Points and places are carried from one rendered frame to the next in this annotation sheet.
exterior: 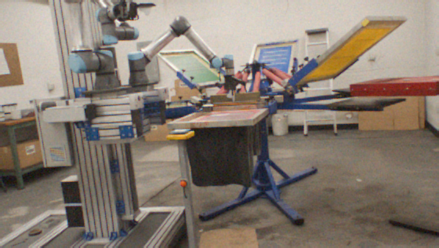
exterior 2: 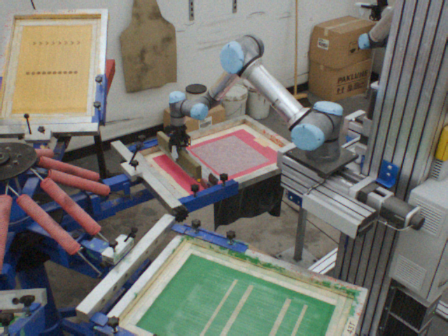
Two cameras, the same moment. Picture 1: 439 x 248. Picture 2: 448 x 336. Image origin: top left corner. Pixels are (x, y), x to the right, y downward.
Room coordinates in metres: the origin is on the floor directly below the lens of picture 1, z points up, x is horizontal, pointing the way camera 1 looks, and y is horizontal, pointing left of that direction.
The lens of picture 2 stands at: (4.52, 1.28, 2.31)
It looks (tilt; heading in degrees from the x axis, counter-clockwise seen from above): 33 degrees down; 217
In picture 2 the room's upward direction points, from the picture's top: straight up
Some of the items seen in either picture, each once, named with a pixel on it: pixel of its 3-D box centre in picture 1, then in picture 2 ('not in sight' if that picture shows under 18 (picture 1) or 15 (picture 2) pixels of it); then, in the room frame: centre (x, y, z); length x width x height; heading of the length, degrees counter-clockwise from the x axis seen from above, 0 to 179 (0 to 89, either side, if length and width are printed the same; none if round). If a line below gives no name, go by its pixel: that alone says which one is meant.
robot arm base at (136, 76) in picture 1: (138, 76); (323, 143); (2.88, 0.57, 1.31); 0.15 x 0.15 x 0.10
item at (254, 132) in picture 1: (255, 147); not in sight; (2.68, -0.22, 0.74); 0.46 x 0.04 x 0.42; 161
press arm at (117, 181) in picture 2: not in sight; (122, 182); (3.33, -0.23, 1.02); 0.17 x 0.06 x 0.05; 161
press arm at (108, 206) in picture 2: not in sight; (148, 194); (3.21, -0.19, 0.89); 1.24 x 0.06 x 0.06; 161
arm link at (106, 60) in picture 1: (102, 61); not in sight; (2.39, 0.68, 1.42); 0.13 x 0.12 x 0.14; 143
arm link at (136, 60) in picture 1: (136, 60); (326, 119); (2.89, 0.57, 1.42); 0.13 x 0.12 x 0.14; 2
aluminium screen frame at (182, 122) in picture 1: (226, 114); (219, 155); (2.80, -0.05, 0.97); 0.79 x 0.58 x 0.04; 161
